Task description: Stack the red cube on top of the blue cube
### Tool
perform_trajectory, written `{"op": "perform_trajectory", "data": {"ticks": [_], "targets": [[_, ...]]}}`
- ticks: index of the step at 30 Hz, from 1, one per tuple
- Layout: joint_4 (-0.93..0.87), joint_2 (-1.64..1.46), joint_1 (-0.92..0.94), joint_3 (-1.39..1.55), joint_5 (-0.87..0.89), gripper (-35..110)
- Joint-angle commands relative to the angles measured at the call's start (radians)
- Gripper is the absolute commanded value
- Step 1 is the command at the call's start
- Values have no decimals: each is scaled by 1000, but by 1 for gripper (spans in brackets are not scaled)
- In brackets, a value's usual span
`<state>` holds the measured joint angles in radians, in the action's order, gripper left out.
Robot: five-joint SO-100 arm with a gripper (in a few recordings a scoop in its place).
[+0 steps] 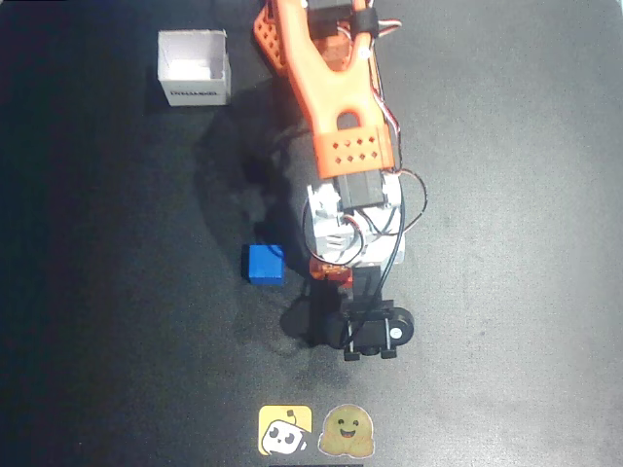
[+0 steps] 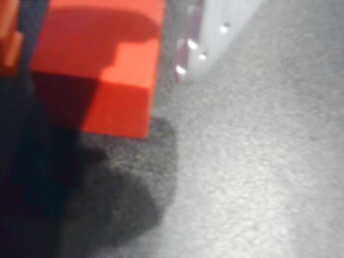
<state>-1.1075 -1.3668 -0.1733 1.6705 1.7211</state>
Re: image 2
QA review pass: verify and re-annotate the red wooden block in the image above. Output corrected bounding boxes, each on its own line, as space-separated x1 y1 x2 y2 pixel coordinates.
28 0 167 140

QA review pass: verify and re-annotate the grey felt cloth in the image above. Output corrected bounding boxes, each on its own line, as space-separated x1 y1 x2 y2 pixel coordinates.
0 0 344 258

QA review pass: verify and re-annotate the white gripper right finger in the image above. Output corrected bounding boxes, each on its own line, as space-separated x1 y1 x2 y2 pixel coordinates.
174 0 260 84

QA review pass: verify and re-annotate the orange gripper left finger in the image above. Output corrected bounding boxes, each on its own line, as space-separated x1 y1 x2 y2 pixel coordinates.
0 0 24 74

